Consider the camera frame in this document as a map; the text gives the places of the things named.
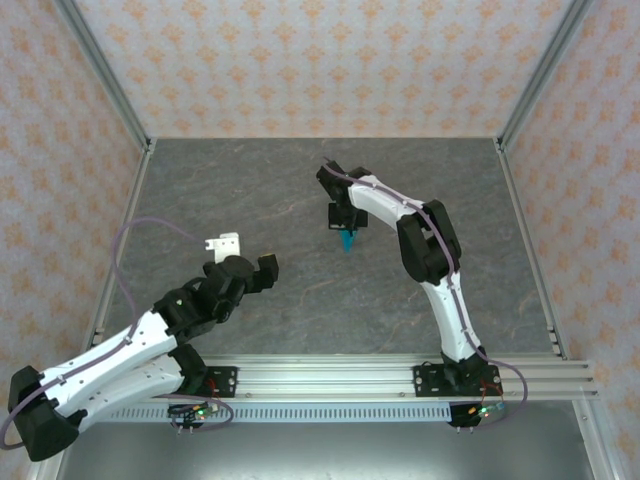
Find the small circuit board with LED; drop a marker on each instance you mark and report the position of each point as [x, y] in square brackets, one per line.
[197, 411]
[482, 411]

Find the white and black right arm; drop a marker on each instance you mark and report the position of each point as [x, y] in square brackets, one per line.
[435, 250]

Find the turquoise cloth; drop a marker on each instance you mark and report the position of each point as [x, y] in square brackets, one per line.
[348, 242]

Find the aluminium table side rail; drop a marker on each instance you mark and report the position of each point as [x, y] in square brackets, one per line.
[527, 245]
[125, 245]

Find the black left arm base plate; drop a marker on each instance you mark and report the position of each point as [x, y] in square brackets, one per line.
[222, 382]

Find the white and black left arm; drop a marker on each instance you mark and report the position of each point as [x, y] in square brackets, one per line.
[115, 365]

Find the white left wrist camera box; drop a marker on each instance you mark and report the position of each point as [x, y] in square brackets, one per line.
[226, 246]

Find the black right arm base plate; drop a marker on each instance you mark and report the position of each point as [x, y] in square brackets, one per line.
[425, 382]

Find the short aluminium frame post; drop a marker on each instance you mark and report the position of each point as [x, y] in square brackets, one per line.
[45, 467]
[592, 445]

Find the grey metal panel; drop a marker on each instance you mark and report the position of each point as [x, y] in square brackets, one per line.
[320, 450]

